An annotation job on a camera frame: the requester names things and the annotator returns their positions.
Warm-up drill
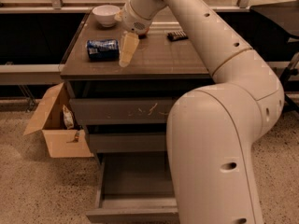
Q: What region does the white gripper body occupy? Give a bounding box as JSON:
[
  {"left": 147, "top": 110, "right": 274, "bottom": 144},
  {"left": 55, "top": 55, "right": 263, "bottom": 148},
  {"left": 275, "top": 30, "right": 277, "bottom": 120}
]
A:
[{"left": 121, "top": 2, "right": 152, "bottom": 35}]

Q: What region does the blue pepsi can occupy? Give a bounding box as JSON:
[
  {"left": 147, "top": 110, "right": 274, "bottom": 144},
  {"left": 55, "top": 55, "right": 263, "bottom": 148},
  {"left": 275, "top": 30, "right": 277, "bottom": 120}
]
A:
[{"left": 86, "top": 39, "right": 120, "bottom": 60}]

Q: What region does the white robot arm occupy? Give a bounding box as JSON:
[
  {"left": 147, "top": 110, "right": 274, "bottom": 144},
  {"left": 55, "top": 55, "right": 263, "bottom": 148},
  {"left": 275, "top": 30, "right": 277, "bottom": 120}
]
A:
[{"left": 118, "top": 0, "right": 284, "bottom": 224}]

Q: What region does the grey drawer cabinet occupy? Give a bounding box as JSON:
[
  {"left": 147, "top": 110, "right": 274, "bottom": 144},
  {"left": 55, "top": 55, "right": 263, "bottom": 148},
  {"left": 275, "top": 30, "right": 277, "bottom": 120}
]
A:
[{"left": 60, "top": 7, "right": 216, "bottom": 224}]

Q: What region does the grey top drawer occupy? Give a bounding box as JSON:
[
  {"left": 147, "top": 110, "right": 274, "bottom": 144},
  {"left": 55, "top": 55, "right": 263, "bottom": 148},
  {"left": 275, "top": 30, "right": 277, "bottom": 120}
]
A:
[{"left": 69, "top": 97, "right": 175, "bottom": 125}]

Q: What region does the grey middle drawer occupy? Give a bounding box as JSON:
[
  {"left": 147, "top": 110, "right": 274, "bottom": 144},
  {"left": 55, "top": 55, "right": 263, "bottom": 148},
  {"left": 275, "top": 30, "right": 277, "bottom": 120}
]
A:
[{"left": 86, "top": 133, "right": 166, "bottom": 153}]

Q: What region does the grey open bottom drawer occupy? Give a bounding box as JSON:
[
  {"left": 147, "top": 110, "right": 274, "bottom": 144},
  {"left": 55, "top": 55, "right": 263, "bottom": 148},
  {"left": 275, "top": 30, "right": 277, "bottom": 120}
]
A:
[{"left": 86, "top": 152, "right": 178, "bottom": 224}]

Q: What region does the white ceramic bowl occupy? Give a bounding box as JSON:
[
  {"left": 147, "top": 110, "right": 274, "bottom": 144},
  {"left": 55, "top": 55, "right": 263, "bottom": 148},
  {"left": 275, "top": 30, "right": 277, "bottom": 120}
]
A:
[{"left": 92, "top": 5, "right": 120, "bottom": 27}]

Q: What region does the red apple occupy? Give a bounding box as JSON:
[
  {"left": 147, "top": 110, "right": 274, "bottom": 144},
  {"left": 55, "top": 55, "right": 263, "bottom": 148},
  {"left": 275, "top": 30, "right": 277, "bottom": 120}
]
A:
[{"left": 138, "top": 28, "right": 150, "bottom": 37}]

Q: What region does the dark chocolate bar wrapper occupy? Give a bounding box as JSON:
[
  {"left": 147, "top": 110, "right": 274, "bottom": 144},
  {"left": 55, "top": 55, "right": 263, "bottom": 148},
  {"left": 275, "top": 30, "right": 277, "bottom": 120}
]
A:
[{"left": 167, "top": 30, "right": 188, "bottom": 42}]

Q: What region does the crumpled snack bag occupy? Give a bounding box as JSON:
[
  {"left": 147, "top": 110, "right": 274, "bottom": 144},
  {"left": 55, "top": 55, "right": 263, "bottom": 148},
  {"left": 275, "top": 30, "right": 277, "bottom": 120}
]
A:
[{"left": 63, "top": 105, "right": 74, "bottom": 130}]

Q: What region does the open cardboard box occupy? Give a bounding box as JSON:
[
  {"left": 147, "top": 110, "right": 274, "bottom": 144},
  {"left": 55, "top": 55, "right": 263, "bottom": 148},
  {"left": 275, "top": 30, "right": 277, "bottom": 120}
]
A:
[{"left": 23, "top": 83, "right": 93, "bottom": 158}]

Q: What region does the dark side table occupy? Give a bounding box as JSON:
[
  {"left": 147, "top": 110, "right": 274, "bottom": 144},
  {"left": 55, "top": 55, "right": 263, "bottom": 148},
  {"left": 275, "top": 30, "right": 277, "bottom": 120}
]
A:
[{"left": 249, "top": 0, "right": 299, "bottom": 37}]

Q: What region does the black stand with wheels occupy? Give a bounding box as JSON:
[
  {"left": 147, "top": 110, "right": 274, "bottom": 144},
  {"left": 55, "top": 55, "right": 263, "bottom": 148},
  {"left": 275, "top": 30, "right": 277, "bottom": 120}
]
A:
[{"left": 278, "top": 51, "right": 299, "bottom": 114}]

